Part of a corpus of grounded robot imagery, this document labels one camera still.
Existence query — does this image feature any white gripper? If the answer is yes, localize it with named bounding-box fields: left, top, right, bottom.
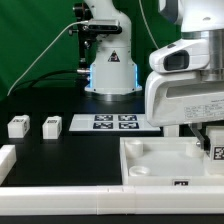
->
left=145, top=71, right=224, bottom=154

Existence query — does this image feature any white square tabletop part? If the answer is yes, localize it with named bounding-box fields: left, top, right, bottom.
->
left=120, top=137, right=224, bottom=186

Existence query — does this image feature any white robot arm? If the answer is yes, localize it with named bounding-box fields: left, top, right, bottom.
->
left=84, top=0, right=224, bottom=151

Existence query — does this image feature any white marker base plate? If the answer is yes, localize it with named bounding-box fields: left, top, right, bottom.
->
left=69, top=114, right=159, bottom=132

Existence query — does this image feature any black cable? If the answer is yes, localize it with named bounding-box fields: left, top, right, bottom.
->
left=19, top=69, right=91, bottom=90

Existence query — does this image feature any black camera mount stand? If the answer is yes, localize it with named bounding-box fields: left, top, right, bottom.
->
left=69, top=3, right=91, bottom=69

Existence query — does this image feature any white cable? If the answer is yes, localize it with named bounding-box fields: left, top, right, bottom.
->
left=7, top=20, right=88, bottom=96

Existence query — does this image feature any white obstacle left wall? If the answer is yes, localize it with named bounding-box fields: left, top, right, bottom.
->
left=0, top=145, right=17, bottom=185

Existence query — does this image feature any white obstacle wall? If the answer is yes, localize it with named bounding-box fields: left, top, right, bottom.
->
left=0, top=145, right=17, bottom=185
left=0, top=186, right=224, bottom=216

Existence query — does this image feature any white obstacle front wall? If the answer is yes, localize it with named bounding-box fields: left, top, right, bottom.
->
left=0, top=186, right=224, bottom=216

